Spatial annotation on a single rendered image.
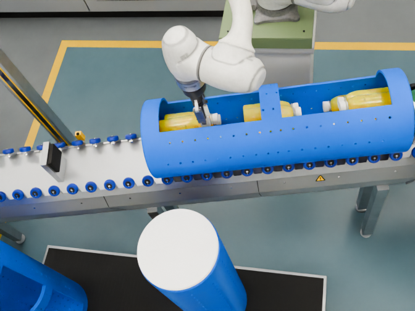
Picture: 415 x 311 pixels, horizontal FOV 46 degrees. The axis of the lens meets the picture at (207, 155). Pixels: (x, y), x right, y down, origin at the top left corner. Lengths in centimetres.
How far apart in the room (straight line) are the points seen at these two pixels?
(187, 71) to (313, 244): 157
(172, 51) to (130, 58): 219
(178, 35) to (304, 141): 55
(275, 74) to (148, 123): 76
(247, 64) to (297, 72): 92
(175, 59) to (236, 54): 17
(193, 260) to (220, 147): 38
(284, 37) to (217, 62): 72
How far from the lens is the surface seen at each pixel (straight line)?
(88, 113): 336
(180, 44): 132
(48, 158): 193
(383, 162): 186
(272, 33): 201
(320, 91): 183
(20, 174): 215
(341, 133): 161
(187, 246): 165
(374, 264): 269
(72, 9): 384
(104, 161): 200
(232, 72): 129
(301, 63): 214
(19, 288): 262
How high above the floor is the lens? 258
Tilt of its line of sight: 61 degrees down
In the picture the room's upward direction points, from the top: 21 degrees counter-clockwise
